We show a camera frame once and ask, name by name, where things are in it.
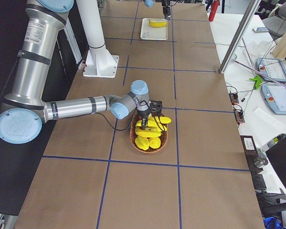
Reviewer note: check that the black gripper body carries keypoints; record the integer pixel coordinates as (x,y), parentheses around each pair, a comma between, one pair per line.
(143,116)
(166,10)

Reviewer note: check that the yellow banana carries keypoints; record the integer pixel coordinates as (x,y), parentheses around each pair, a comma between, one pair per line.
(147,132)
(151,125)
(160,119)
(157,24)

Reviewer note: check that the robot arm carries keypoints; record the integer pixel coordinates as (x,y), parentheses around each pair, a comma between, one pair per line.
(23,112)
(150,3)

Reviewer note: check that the brown wicker basket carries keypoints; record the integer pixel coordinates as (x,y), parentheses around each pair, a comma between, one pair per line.
(133,135)

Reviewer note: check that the yellow starfruit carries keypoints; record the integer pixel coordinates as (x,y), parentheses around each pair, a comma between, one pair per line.
(142,143)

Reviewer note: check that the yellow lemon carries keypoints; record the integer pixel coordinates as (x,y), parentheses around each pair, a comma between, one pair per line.
(154,142)

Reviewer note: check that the white bear tray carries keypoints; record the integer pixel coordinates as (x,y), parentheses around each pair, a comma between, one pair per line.
(150,33)

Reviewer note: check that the red fire extinguisher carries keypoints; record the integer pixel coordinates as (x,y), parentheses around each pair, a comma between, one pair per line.
(214,6)

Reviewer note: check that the long reacher grabber tool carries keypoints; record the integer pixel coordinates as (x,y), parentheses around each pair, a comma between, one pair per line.
(259,73)

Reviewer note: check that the teach pendant far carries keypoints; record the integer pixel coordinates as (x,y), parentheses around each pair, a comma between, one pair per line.
(272,67)

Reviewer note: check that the teach pendant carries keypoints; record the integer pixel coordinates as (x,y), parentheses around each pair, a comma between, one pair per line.
(275,97)
(272,67)

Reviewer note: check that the teach pendant near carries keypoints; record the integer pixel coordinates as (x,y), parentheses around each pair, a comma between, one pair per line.
(275,97)

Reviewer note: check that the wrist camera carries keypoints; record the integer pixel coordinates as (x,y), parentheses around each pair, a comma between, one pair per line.
(155,107)

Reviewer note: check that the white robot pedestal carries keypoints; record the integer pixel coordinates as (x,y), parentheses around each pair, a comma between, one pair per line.
(99,62)

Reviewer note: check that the aluminium frame post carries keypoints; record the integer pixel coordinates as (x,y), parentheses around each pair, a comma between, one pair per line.
(242,27)

